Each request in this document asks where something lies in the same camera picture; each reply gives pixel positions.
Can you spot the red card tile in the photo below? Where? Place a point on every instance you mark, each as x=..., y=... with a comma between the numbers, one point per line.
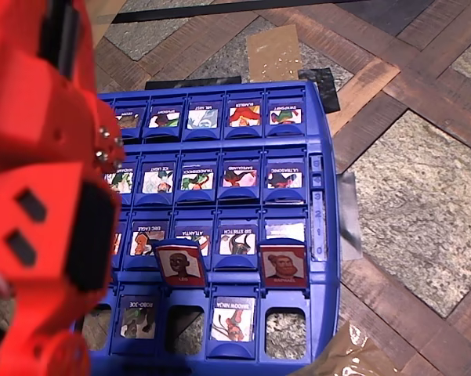
x=283, y=266
x=179, y=264

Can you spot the red robot arm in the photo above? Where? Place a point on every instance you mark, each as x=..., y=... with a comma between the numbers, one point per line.
x=31, y=117

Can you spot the flip tile Robo-Joe card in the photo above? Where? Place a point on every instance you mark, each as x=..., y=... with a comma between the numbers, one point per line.
x=138, y=317

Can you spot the flip tile Zap card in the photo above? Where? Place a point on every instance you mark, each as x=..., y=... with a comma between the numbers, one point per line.
x=118, y=243

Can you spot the flip tile Eric Eagle card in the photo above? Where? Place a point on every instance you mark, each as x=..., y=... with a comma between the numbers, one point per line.
x=147, y=239

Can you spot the flip tile Atlanta card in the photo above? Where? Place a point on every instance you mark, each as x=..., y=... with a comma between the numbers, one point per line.
x=194, y=233

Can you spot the flip tile Shadow Ninja card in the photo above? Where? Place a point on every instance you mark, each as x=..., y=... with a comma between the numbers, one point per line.
x=232, y=319

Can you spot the flip tile Sir Stretch card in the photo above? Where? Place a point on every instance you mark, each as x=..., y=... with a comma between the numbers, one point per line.
x=237, y=241

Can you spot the flip tile Gecon card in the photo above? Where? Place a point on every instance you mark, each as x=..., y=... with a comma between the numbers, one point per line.
x=129, y=119

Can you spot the flip tile Sprocket card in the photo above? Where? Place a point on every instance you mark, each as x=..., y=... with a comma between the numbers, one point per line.
x=164, y=117

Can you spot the flip tile Safeguard card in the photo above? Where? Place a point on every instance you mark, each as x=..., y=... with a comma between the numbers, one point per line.
x=240, y=177

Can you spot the flip tile blank silvery card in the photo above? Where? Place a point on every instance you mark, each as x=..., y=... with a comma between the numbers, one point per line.
x=285, y=229

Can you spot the flip tile Mr Mist card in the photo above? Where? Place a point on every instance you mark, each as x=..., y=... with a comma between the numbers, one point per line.
x=202, y=117

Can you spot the blue guess who game board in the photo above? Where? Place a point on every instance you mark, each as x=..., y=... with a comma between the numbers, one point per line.
x=321, y=297

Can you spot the flip tile Ultrasonic card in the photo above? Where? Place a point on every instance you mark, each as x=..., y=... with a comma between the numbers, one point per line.
x=284, y=178

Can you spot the flip tile Rumbler card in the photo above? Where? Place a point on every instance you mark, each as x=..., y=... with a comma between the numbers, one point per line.
x=244, y=115

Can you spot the crumpled brown packing tape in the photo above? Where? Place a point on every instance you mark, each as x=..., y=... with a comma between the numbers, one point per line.
x=348, y=354

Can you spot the brown cardboard box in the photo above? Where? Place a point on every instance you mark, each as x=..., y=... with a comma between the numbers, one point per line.
x=106, y=15

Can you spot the grey silvery tape piece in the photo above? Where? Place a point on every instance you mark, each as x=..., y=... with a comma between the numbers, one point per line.
x=348, y=211

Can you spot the long black tape strip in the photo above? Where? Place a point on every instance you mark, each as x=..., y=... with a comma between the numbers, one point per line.
x=180, y=11

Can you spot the brown tape patch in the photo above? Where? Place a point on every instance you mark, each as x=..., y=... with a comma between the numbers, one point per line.
x=274, y=53

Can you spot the black tape patch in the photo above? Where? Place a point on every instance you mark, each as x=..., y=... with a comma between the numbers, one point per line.
x=325, y=88

